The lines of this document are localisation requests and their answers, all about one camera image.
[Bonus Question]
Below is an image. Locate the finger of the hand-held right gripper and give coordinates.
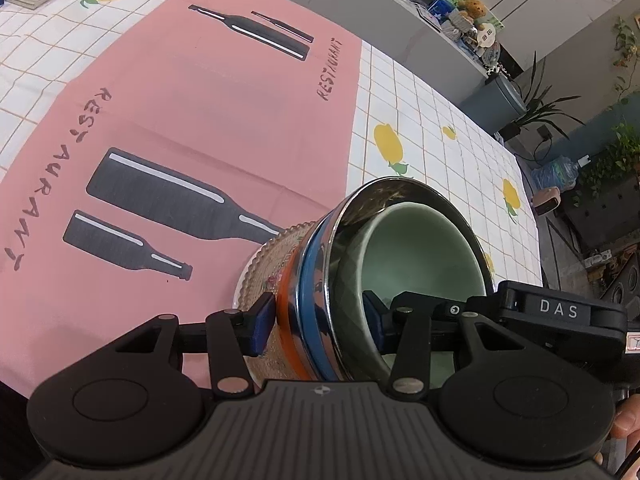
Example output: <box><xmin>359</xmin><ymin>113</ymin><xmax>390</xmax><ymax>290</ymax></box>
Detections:
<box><xmin>390</xmin><ymin>290</ymin><xmax>501</xmax><ymax>333</ymax></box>

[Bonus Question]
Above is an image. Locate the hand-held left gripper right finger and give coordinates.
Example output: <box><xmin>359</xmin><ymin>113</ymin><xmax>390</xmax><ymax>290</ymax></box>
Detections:
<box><xmin>361</xmin><ymin>290</ymin><xmax>526</xmax><ymax>395</ymax></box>

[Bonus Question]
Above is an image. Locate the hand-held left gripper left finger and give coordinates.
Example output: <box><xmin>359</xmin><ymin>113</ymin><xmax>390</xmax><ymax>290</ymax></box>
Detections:
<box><xmin>115</xmin><ymin>292</ymin><xmax>278</xmax><ymax>395</ymax></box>

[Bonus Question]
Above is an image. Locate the blue steel bowl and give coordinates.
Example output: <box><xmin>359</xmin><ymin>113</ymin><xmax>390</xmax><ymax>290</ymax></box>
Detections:
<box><xmin>295</xmin><ymin>176</ymin><xmax>496</xmax><ymax>383</ymax></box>

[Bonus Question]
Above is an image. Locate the clear glass plate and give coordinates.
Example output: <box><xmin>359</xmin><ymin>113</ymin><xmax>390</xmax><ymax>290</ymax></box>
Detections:
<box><xmin>234</xmin><ymin>222</ymin><xmax>321</xmax><ymax>376</ymax></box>

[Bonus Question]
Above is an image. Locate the green ceramic bowl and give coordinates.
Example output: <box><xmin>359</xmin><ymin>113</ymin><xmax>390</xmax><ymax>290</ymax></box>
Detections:
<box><xmin>345</xmin><ymin>200</ymin><xmax>488</xmax><ymax>381</ymax></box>

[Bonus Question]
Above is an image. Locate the person's right hand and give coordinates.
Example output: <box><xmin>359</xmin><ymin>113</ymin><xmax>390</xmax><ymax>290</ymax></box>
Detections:
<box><xmin>592</xmin><ymin>392</ymin><xmax>640</xmax><ymax>468</ymax></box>

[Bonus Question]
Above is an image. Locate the black shelf unit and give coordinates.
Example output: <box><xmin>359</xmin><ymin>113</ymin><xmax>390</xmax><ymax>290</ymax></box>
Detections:
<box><xmin>547</xmin><ymin>180</ymin><xmax>640</xmax><ymax>311</ymax></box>

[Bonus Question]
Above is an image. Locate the small pink heater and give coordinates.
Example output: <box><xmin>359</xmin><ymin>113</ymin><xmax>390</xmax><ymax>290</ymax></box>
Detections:
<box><xmin>531</xmin><ymin>187</ymin><xmax>563</xmax><ymax>217</ymax></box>

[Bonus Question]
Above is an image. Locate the blue water bottle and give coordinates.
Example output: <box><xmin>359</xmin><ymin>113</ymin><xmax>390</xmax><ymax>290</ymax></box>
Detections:
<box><xmin>530</xmin><ymin>156</ymin><xmax>583</xmax><ymax>191</ymax></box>

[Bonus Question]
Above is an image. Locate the leafy green potted plant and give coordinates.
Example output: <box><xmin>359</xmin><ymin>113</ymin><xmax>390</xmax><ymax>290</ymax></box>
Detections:
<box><xmin>575</xmin><ymin>120</ymin><xmax>640</xmax><ymax>206</ymax></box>

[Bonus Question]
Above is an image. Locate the grey trash can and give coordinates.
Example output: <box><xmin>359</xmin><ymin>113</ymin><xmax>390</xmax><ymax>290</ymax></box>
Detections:
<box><xmin>459</xmin><ymin>75</ymin><xmax>527</xmax><ymax>133</ymax></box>

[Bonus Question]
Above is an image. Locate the tall leafy potted plant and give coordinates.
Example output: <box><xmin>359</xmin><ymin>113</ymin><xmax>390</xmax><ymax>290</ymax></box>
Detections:
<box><xmin>510</xmin><ymin>50</ymin><xmax>586</xmax><ymax>143</ymax></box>

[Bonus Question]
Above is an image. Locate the lemon print checkered tablecloth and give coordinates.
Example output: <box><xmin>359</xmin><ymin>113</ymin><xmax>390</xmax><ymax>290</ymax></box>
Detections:
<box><xmin>0</xmin><ymin>0</ymin><xmax>543</xmax><ymax>396</ymax></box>

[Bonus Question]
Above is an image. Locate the decorative patterned plate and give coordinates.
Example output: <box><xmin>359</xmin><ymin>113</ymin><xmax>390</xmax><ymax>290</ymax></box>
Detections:
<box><xmin>480</xmin><ymin>42</ymin><xmax>502</xmax><ymax>73</ymax></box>

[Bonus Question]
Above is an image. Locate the hanging vine plant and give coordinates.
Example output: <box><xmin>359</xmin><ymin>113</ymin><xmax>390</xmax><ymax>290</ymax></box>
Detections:
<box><xmin>611</xmin><ymin>15</ymin><xmax>640</xmax><ymax>106</ymax></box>

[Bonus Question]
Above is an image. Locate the white marble television cabinet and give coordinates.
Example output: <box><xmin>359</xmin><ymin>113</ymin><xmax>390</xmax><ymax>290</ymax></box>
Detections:
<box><xmin>280</xmin><ymin>0</ymin><xmax>498</xmax><ymax>81</ymax></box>

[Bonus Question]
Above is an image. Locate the brown teddy bear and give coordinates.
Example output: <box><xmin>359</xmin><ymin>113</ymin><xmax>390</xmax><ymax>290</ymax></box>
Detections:
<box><xmin>457</xmin><ymin>0</ymin><xmax>488</xmax><ymax>23</ymax></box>

